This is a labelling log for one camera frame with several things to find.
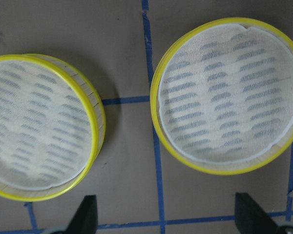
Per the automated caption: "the yellow bamboo steamer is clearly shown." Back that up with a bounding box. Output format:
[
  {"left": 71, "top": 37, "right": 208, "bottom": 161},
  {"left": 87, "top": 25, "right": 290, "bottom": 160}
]
[
  {"left": 0, "top": 54, "right": 106, "bottom": 202},
  {"left": 150, "top": 18, "right": 293, "bottom": 175}
]

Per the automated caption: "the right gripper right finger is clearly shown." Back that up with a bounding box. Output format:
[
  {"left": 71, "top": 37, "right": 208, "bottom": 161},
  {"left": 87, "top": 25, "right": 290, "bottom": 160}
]
[{"left": 235, "top": 193, "right": 278, "bottom": 234}]

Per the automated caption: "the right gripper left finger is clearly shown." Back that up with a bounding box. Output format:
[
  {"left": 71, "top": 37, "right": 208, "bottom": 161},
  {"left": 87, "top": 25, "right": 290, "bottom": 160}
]
[{"left": 64, "top": 195, "right": 97, "bottom": 234}]

